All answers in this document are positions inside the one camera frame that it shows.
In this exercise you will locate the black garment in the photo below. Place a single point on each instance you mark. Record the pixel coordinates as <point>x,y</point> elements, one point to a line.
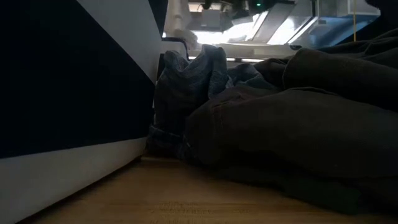
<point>295,133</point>

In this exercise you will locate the dark green garment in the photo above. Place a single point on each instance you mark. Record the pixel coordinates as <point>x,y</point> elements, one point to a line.
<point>326,196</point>

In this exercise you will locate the metal ceiling duct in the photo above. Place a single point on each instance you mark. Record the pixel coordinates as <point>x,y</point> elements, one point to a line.
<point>335,31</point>

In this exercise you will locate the ceiling light tube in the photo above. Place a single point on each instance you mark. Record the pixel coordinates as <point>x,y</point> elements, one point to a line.
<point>248,60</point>

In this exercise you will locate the grey denim garment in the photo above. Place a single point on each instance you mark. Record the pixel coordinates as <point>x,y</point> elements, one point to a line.
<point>186,87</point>

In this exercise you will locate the navy striped fabric bin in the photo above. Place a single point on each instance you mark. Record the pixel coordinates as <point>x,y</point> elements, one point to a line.
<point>62,93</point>

